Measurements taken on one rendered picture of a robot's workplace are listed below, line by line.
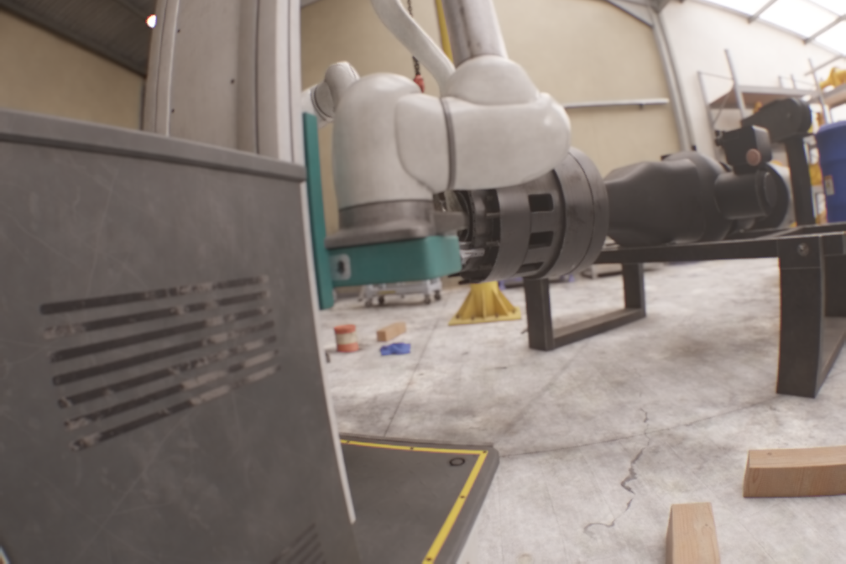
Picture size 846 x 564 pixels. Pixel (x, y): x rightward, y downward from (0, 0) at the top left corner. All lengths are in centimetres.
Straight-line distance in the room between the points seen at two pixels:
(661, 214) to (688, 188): 27
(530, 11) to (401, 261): 850
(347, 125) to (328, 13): 879
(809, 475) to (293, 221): 127
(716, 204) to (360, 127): 204
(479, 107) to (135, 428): 59
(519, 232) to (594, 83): 719
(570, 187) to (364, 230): 108
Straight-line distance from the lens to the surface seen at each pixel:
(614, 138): 827
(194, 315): 31
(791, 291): 185
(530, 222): 146
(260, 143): 60
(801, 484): 130
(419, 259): 57
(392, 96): 65
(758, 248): 195
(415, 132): 62
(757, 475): 127
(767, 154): 242
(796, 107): 339
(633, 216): 201
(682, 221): 222
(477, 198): 143
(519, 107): 67
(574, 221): 156
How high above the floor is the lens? 74
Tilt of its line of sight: level
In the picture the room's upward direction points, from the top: 6 degrees counter-clockwise
